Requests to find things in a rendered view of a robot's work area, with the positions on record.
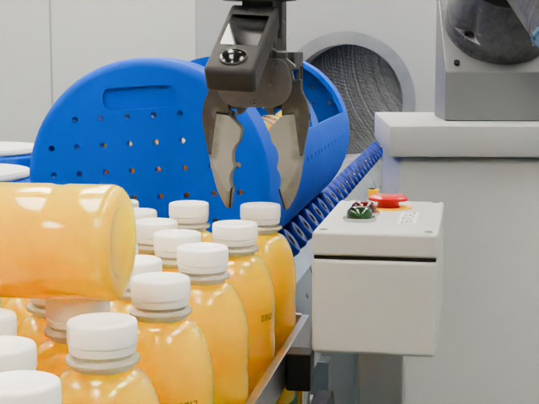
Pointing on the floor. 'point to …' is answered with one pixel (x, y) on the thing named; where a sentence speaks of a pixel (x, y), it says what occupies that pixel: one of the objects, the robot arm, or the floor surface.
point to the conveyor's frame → (322, 397)
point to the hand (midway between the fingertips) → (256, 196)
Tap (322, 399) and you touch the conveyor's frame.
